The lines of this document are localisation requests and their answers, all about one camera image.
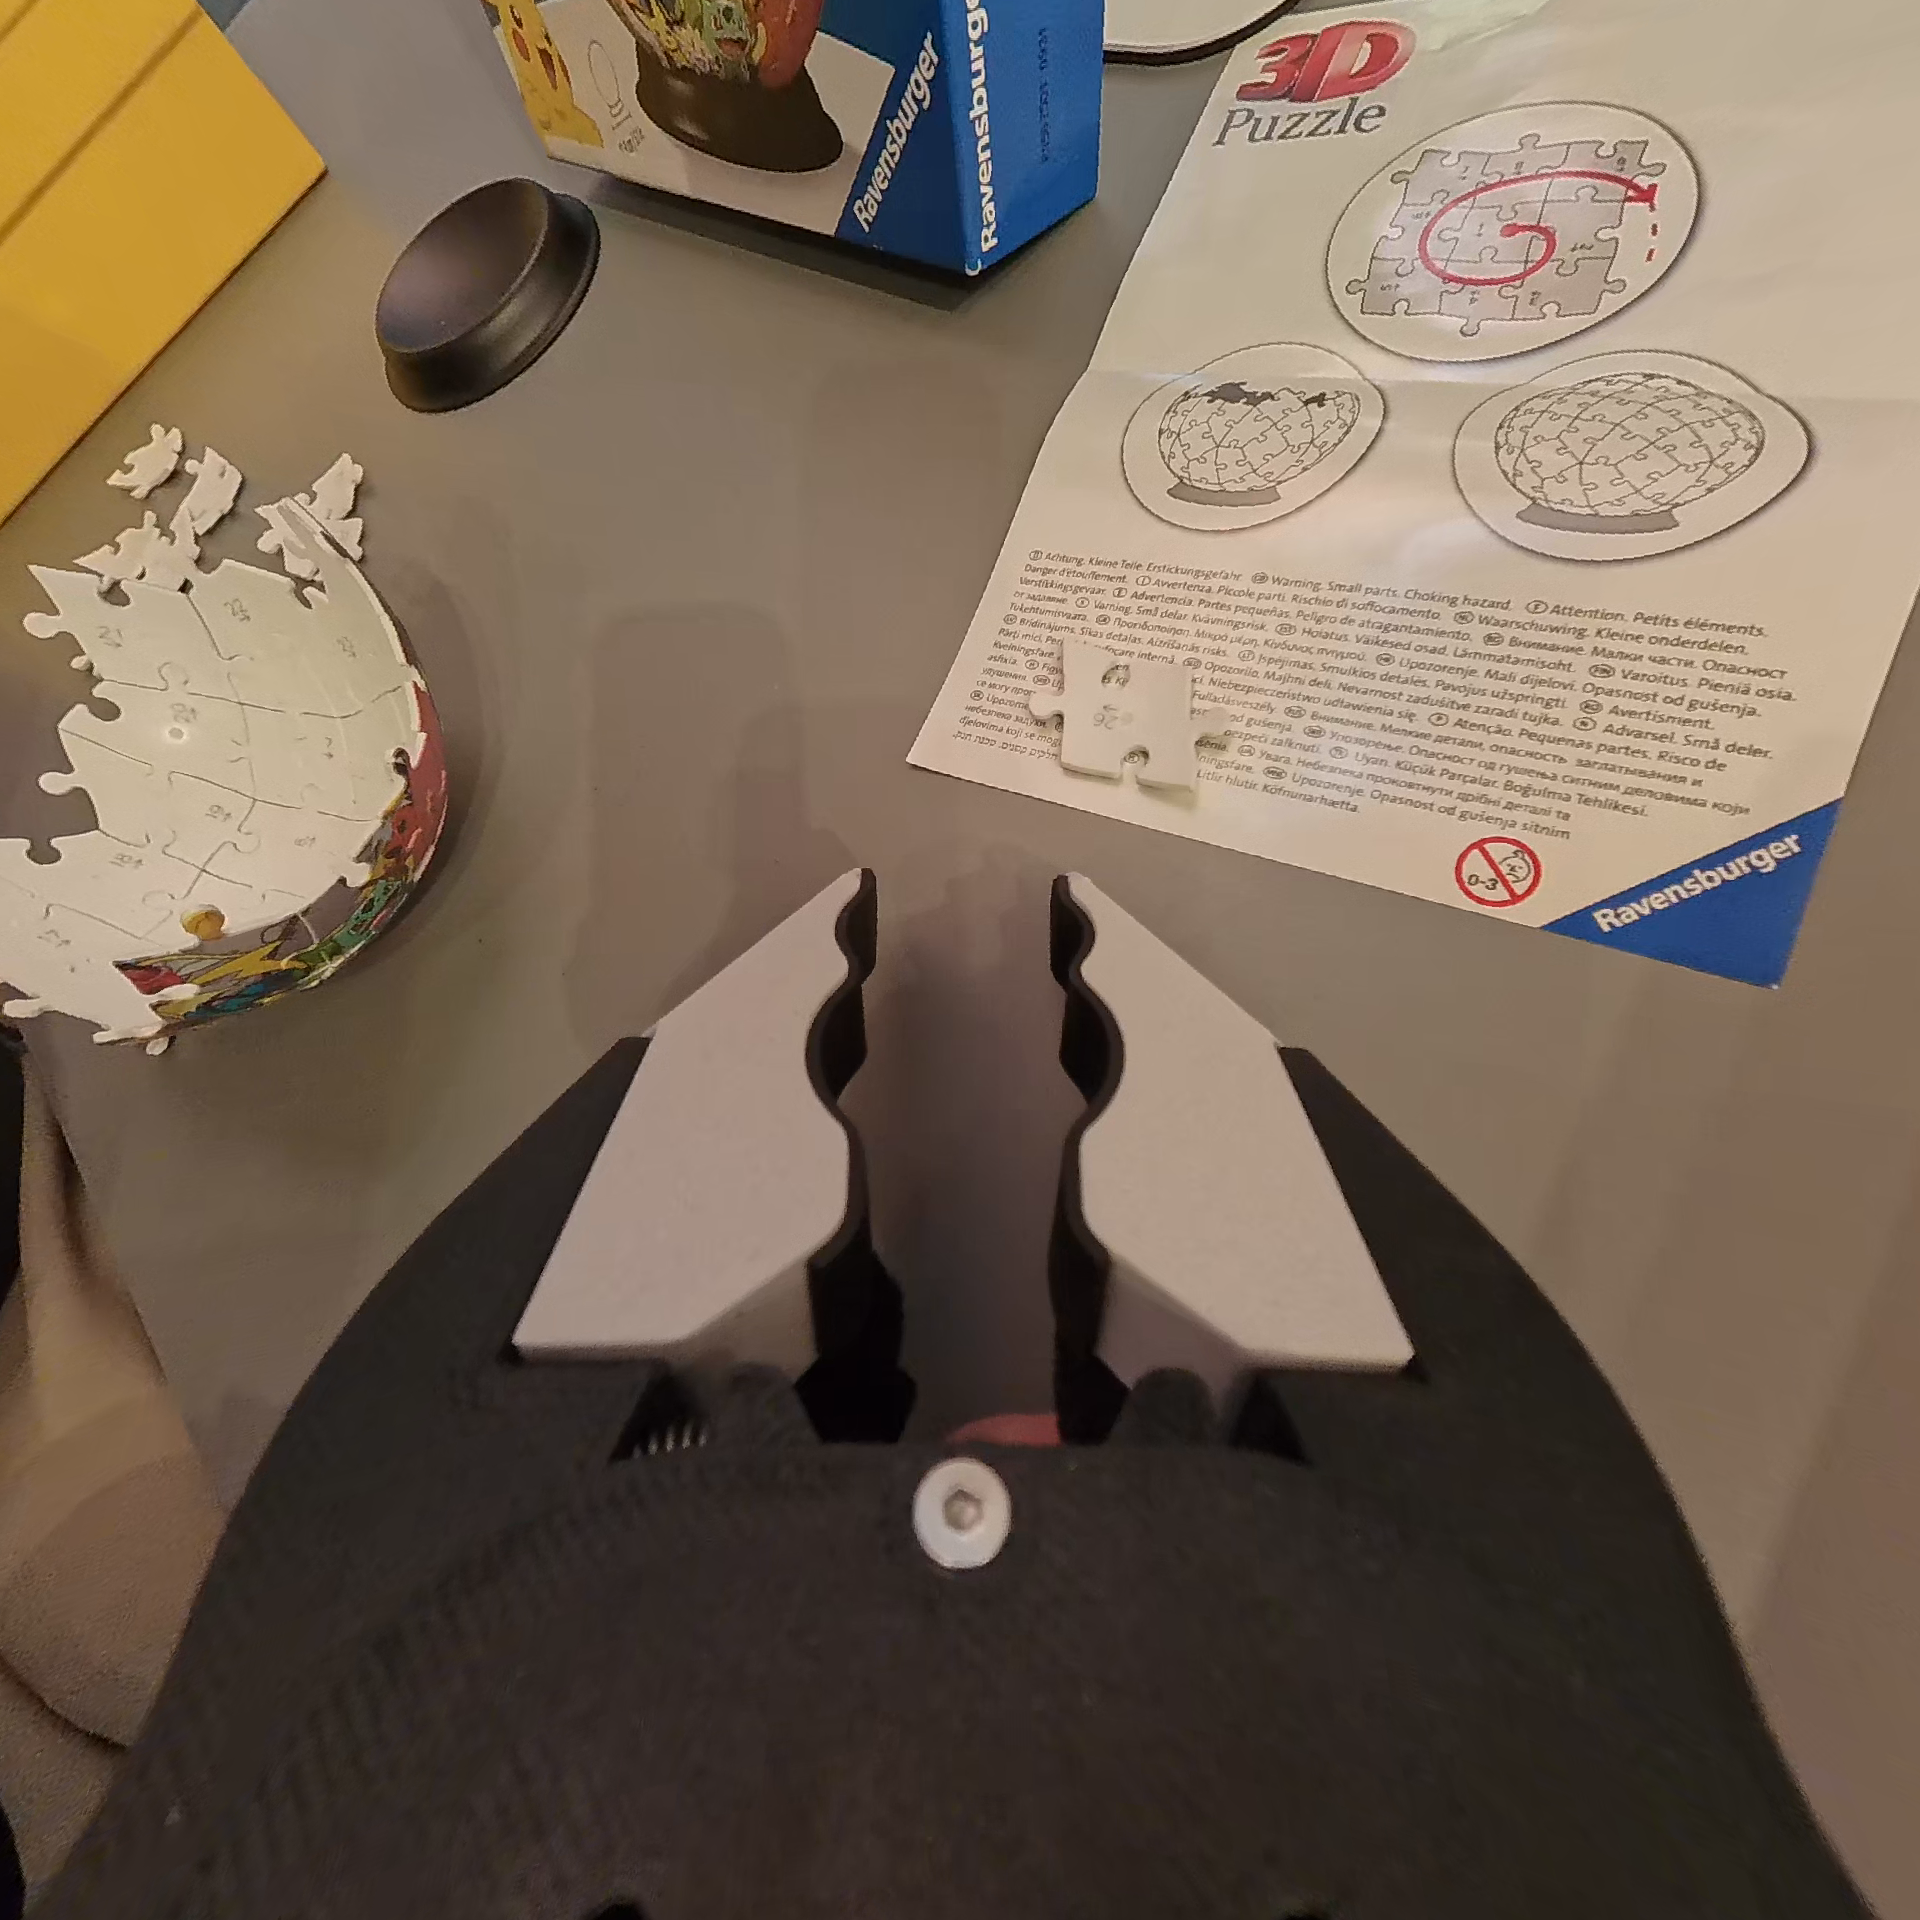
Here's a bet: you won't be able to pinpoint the white round coaster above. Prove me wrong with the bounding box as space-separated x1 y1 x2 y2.
1100 0 1327 70

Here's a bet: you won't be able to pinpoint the person's beige trousers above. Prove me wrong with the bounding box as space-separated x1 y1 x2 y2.
0 1052 230 1750

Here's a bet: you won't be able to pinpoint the blue puzzle box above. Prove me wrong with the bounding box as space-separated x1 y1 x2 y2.
480 0 1106 279

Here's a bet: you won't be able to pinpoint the white instruction leaflet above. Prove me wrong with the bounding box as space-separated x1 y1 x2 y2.
906 20 1920 992

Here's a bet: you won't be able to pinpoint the yellow plastic bin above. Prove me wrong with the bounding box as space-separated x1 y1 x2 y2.
0 0 329 525

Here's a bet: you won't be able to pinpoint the half-built puzzle ball shell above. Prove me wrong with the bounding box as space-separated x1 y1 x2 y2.
0 508 450 1053

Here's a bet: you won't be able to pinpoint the black round display stand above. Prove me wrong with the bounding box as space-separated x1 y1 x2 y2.
376 177 605 412

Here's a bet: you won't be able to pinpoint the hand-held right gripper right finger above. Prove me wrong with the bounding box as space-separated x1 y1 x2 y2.
1049 872 1420 1445

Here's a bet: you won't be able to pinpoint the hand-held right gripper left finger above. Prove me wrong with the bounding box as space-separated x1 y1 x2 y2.
510 868 911 1445

